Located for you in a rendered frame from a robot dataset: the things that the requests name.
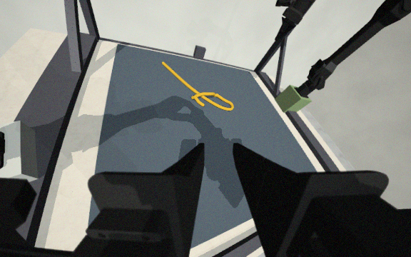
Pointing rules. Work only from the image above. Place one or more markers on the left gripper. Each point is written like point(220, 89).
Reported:
point(293, 16)

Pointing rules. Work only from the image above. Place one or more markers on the yellow rope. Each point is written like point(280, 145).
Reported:
point(202, 95)

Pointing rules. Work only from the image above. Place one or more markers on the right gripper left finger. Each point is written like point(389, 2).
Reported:
point(175, 190)

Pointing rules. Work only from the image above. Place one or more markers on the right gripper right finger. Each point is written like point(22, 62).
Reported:
point(278, 197)

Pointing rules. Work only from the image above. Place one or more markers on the blue-grey mat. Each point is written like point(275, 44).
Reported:
point(150, 122)

